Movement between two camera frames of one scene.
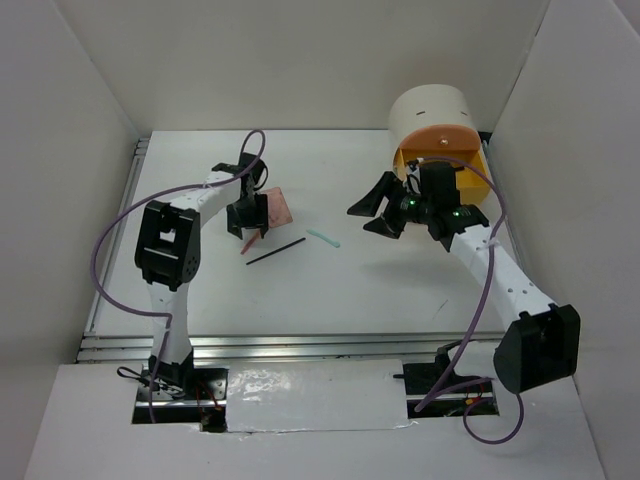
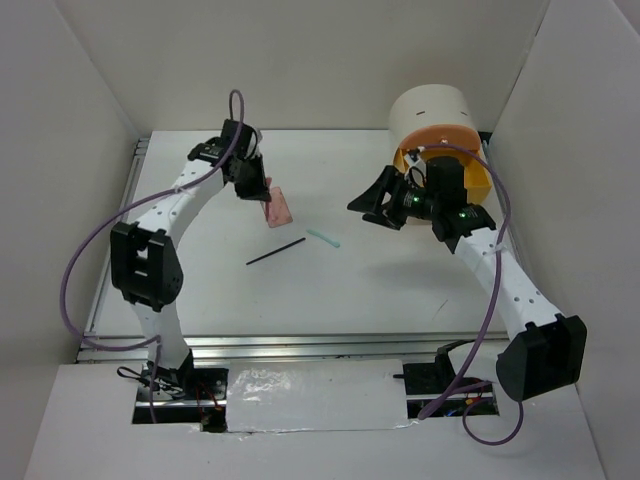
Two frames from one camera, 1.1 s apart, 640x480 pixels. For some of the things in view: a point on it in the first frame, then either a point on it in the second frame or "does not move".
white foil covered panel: x=310 y=395 does not move
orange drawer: x=441 y=137 does not move
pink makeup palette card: x=278 y=210 does not move
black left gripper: x=258 y=220 to x=258 y=192
